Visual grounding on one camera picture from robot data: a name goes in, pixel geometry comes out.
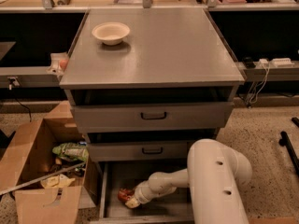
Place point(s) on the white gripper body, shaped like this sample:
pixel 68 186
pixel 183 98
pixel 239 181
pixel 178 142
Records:
pixel 142 194

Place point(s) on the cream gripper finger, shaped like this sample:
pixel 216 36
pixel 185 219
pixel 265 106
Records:
pixel 133 203

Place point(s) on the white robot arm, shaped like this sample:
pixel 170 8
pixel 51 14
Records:
pixel 213 174

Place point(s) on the grey open bottom drawer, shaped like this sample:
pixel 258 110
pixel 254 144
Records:
pixel 175 208

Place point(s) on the grey middle drawer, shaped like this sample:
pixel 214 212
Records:
pixel 140 151

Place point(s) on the grey drawer cabinet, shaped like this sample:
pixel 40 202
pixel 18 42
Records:
pixel 171 56

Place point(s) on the grey top drawer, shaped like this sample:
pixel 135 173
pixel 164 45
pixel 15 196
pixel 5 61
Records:
pixel 154 117

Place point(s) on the yellow snack packet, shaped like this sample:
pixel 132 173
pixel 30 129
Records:
pixel 57 181

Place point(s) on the green chip bag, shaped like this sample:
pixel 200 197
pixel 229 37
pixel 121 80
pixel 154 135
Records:
pixel 71 152

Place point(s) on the brown cardboard box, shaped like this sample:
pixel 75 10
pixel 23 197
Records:
pixel 29 156

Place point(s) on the long grey metal bar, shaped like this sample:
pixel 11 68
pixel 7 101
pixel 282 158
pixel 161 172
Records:
pixel 31 182

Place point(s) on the black metal stand leg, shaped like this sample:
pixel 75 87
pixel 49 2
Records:
pixel 285 141

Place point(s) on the white paper bowl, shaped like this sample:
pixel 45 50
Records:
pixel 111 33

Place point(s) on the white power strip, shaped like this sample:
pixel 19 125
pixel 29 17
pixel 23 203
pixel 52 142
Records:
pixel 277 62

